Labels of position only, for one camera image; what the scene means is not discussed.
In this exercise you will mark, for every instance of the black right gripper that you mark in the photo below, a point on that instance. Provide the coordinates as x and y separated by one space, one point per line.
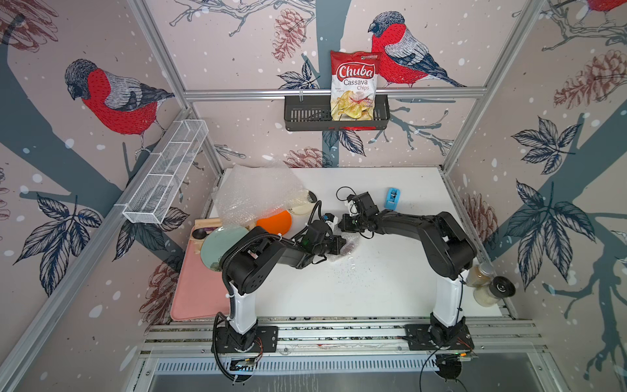
344 220

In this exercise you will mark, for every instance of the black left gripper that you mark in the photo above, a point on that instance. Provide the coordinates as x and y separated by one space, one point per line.
335 242

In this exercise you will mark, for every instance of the clear bubble wrap sheet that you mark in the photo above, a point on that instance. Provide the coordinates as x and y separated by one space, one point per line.
353 241

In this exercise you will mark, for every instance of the blue tape dispenser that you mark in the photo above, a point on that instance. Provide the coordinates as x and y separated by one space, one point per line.
392 198

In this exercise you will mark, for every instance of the orange plastic plate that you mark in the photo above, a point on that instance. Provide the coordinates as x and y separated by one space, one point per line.
278 224

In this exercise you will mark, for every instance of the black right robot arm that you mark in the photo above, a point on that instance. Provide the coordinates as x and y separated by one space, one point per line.
448 251

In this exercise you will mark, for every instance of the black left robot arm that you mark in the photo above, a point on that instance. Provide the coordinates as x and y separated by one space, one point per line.
248 263

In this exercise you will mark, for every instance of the cream plate with dark spot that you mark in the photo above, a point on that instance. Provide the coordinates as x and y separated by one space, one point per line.
304 206

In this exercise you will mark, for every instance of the mint green floral plate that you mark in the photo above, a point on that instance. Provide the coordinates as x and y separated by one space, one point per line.
218 243

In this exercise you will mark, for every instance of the pink plastic tray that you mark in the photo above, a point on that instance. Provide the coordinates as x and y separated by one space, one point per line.
200 292

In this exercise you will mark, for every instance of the Chuba cassava chips bag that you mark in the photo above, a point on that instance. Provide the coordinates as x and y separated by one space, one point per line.
353 85

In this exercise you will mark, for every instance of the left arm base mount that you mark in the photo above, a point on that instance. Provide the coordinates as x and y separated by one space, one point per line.
263 338

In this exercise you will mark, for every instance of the black wire wall basket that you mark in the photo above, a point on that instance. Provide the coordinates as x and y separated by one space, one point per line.
313 114

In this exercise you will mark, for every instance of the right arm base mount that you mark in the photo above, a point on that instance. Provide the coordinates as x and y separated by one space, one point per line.
423 337

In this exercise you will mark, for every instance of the white wire mesh shelf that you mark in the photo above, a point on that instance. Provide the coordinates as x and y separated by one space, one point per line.
156 193

